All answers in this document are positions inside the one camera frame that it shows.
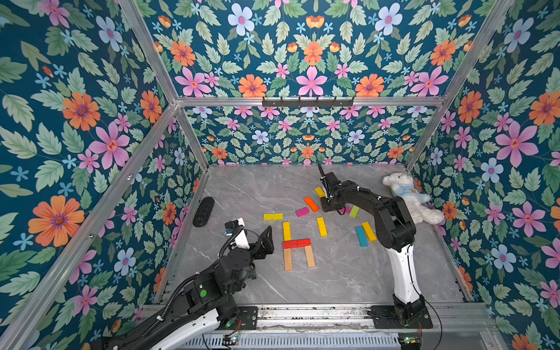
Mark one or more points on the white teddy bear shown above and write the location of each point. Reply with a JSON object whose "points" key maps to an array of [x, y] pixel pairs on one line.
{"points": [[402, 185]]}

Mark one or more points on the aluminium frame post back right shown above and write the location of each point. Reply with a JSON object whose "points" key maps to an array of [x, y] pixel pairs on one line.
{"points": [[487, 30]]}

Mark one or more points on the horizontal aluminium frame bar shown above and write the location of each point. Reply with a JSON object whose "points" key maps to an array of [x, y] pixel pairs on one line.
{"points": [[375, 101]]}

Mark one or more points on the black hook rail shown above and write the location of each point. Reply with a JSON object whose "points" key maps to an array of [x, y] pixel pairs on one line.
{"points": [[319, 102]]}

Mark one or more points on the yellow flat block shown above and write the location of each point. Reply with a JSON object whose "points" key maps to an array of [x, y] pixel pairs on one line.
{"points": [[273, 217]]}

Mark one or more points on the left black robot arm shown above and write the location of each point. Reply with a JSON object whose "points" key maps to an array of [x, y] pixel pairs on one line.
{"points": [[202, 303]]}

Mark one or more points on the aluminium frame post back left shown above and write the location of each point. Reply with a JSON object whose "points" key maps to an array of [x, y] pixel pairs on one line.
{"points": [[147, 44]]}

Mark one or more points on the metal base rail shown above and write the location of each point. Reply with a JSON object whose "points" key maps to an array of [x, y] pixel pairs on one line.
{"points": [[332, 317]]}

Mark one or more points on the red block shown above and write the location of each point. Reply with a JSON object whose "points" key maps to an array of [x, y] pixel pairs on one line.
{"points": [[290, 244], [303, 242]]}

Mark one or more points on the teal blue block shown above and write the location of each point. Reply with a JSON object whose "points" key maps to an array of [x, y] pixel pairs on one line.
{"points": [[361, 235]]}

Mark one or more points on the long orange block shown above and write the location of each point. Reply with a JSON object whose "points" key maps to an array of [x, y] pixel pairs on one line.
{"points": [[311, 204]]}

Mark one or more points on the floral patterned pouch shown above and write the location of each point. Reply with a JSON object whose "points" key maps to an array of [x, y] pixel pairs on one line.
{"points": [[252, 274]]}

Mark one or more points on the aluminium frame post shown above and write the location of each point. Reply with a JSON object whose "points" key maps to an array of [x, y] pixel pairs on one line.
{"points": [[487, 30], [147, 44]]}

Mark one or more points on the long yellow block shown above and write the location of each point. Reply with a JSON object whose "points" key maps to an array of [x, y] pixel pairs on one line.
{"points": [[287, 231], [371, 236]]}

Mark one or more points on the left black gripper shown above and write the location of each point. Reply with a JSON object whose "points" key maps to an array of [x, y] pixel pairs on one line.
{"points": [[267, 247]]}

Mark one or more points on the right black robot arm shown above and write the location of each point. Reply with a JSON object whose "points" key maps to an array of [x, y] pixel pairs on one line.
{"points": [[394, 229]]}

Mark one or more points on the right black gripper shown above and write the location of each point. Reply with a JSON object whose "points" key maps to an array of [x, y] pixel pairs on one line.
{"points": [[328, 195]]}

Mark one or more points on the natural wood block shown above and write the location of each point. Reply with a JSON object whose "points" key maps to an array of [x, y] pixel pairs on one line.
{"points": [[310, 256], [288, 260]]}

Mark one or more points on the small lime green block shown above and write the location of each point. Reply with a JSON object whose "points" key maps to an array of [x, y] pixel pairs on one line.
{"points": [[354, 212]]}

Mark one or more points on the black oval case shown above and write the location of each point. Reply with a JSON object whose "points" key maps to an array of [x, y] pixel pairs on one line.
{"points": [[203, 212]]}

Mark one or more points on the left aluminium frame bar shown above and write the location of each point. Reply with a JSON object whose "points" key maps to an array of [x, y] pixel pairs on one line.
{"points": [[38, 304]]}

